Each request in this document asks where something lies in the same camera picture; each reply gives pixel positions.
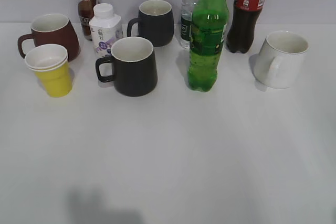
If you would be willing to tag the small white milk bottle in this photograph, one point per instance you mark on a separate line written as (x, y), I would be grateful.
(106, 29)

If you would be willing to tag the black mug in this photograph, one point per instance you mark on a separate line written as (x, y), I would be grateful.
(155, 22)
(131, 67)

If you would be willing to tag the dark red ceramic mug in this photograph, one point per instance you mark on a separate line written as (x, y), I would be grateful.
(52, 29)

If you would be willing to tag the yellow paper cup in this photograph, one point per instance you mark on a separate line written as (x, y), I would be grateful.
(49, 63)

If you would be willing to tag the black mug front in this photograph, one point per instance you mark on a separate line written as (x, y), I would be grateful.
(131, 67)

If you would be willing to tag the clear water bottle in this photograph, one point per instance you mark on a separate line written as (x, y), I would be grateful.
(187, 7)

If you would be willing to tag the brown tea bottle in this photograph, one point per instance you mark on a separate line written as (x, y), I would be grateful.
(85, 12)

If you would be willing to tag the green plastic soda bottle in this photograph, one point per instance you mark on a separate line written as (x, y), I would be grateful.
(209, 21)

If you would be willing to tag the white ceramic mug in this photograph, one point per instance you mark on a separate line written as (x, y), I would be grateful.
(280, 58)

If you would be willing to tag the black mug rear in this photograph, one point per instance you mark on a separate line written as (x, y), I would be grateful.
(155, 22)

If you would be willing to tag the cola bottle red label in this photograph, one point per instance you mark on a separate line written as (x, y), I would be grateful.
(241, 33)

